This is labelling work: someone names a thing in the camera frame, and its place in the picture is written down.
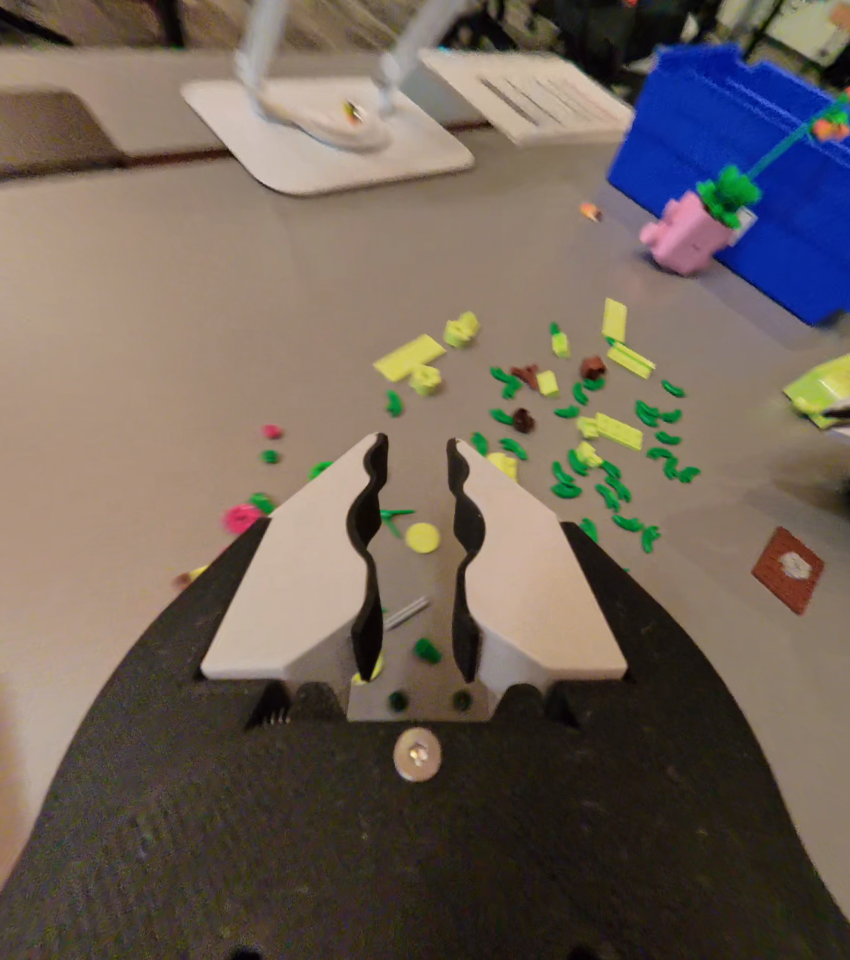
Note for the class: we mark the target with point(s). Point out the scattered green leaf bricks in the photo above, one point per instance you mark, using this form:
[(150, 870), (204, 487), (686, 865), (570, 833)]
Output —
[(648, 412)]

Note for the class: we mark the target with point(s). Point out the brown square tile white print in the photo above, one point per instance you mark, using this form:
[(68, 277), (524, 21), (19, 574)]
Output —
[(777, 581)]

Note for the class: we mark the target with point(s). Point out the pink toy brick flower pot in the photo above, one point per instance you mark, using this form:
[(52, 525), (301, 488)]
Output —
[(683, 232)]

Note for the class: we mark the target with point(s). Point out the thin grey bar piece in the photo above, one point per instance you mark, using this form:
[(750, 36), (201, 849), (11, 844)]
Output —
[(406, 613)]

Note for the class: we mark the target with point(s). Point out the scattered lime green bricks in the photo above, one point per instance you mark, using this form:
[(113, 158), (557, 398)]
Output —
[(410, 356)]

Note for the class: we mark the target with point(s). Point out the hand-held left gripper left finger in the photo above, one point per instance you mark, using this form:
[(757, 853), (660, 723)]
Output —
[(297, 592)]

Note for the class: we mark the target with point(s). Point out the blue plastic storage bin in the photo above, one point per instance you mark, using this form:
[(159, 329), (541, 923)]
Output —
[(807, 195)]

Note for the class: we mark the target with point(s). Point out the yellow round flat tile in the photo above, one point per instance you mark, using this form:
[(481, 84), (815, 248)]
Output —
[(422, 538)]

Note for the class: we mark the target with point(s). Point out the large lime green brick plate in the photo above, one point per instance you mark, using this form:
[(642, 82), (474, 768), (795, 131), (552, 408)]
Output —
[(833, 382)]

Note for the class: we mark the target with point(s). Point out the white book stand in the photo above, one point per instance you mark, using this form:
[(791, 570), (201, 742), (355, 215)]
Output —
[(395, 161)]

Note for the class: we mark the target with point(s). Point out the small brown brick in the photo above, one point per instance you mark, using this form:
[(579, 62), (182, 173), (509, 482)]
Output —
[(593, 367), (523, 421), (526, 375)]

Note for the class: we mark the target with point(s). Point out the tiny pink round brick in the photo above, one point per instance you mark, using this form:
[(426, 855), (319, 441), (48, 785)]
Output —
[(272, 431)]

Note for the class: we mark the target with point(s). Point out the small orange brick piece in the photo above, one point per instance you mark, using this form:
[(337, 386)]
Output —
[(590, 211)]

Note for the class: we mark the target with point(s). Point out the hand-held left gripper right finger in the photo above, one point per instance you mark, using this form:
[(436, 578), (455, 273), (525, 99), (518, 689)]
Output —
[(537, 592)]

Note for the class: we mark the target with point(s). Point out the laminated instruction sheet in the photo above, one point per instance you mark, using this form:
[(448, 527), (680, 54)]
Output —
[(537, 94)]

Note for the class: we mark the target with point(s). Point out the pink round flower brick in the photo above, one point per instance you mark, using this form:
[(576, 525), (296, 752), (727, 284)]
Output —
[(241, 519)]

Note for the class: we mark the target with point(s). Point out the small dark brick piece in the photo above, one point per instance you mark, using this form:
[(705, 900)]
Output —
[(353, 112)]

